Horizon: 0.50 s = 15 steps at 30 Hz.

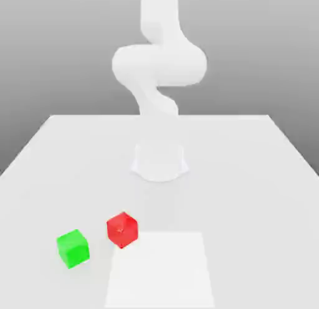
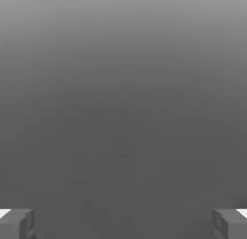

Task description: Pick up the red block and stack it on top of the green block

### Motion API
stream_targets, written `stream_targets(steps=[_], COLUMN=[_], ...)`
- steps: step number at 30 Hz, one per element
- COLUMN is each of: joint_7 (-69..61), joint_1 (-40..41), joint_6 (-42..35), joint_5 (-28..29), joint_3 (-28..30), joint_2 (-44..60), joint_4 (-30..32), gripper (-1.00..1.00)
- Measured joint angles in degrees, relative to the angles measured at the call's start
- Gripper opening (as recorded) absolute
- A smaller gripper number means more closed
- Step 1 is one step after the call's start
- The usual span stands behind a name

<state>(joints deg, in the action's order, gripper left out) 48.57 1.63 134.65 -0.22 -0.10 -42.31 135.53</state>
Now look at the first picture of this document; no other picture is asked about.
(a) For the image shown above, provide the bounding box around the small green cube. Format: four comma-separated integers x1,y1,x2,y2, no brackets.
56,229,90,270

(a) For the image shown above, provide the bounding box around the small red cube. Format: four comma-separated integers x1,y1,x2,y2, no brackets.
106,211,139,250

